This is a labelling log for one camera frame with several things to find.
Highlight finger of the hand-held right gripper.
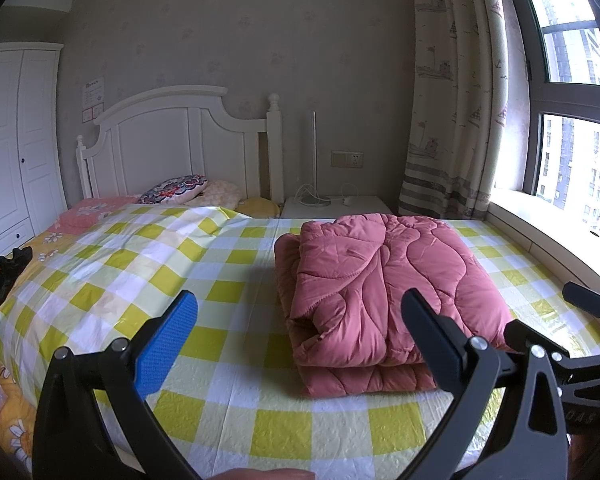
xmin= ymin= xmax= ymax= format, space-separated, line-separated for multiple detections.
xmin=503 ymin=318 xmax=572 ymax=362
xmin=562 ymin=281 xmax=600 ymax=322

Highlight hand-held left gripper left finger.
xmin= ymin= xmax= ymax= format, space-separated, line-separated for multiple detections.
xmin=32 ymin=290 xmax=201 ymax=480

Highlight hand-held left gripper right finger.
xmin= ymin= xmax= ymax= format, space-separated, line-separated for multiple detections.
xmin=401 ymin=290 xmax=572 ymax=480

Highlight pink quilted jacket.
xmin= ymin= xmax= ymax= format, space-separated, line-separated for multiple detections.
xmin=273 ymin=213 xmax=519 ymax=400

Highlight beige window sill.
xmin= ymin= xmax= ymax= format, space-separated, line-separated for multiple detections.
xmin=485 ymin=187 xmax=600 ymax=322

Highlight yellow checked bed sheet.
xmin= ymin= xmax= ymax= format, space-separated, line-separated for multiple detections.
xmin=0 ymin=203 xmax=600 ymax=480

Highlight colourful patterned pillow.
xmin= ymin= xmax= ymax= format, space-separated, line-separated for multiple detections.
xmin=137 ymin=174 xmax=210 ymax=205

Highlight white nightstand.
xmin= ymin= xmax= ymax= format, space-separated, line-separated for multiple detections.
xmin=280 ymin=195 xmax=394 ymax=220

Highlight cream pillow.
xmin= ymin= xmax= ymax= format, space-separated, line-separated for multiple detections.
xmin=200 ymin=179 xmax=244 ymax=207

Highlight yellow pillow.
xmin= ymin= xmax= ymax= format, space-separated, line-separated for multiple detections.
xmin=237 ymin=196 xmax=281 ymax=219

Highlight black lumpy object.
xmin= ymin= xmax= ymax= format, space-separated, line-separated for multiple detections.
xmin=0 ymin=246 xmax=34 ymax=329

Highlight dark framed window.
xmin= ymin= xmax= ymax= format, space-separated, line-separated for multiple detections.
xmin=495 ymin=0 xmax=600 ymax=242

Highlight white bed headboard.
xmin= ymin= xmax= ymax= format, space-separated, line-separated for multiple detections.
xmin=76 ymin=85 xmax=285 ymax=207

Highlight white slim desk lamp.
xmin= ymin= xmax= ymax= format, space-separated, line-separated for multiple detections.
xmin=295 ymin=110 xmax=332 ymax=207

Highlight white wardrobe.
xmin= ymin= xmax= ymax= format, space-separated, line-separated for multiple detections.
xmin=0 ymin=42 xmax=69 ymax=272

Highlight printed beige curtain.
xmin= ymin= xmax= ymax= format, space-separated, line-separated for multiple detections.
xmin=397 ymin=0 xmax=512 ymax=222

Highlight wall socket panel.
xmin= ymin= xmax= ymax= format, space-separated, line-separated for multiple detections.
xmin=331 ymin=150 xmax=365 ymax=169

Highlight wall paper notices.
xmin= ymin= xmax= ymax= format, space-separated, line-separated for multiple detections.
xmin=81 ymin=76 xmax=106 ymax=124

